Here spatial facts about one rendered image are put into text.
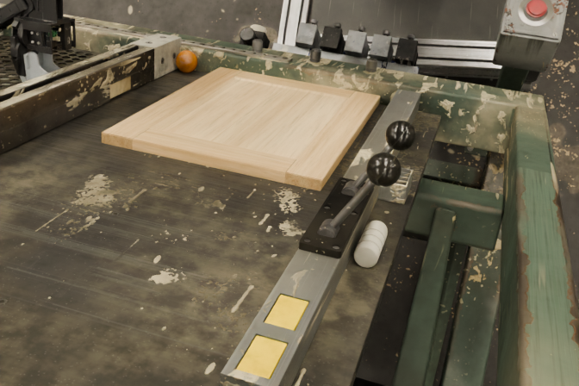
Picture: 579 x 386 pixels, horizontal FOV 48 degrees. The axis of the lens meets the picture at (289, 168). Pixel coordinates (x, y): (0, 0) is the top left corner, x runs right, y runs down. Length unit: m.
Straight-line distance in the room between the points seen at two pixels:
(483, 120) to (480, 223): 0.35
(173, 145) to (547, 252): 0.57
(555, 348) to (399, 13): 1.71
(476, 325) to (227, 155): 0.68
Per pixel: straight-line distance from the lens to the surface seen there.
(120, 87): 1.33
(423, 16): 2.25
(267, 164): 1.00
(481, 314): 1.44
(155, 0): 2.74
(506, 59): 1.55
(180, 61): 1.50
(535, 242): 0.84
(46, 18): 1.22
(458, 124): 1.42
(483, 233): 1.13
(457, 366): 1.44
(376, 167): 0.70
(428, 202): 1.11
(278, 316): 0.64
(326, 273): 0.71
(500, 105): 1.40
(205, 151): 1.04
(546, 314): 0.71
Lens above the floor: 2.23
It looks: 73 degrees down
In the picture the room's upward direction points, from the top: 40 degrees counter-clockwise
